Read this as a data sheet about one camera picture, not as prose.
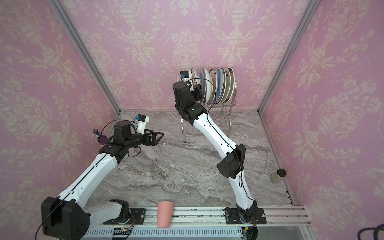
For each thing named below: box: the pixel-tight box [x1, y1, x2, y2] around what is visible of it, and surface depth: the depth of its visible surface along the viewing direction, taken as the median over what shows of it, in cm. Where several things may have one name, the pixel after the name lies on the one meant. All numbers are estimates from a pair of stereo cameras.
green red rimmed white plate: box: [228, 67, 236, 103], surface depth 77 cm
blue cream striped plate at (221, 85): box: [216, 68, 227, 105], surface depth 79 cm
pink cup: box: [157, 201, 174, 229], surface depth 72 cm
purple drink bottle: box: [92, 128, 108, 145], surface depth 89 cm
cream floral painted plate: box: [226, 67, 234, 103], surface depth 78 cm
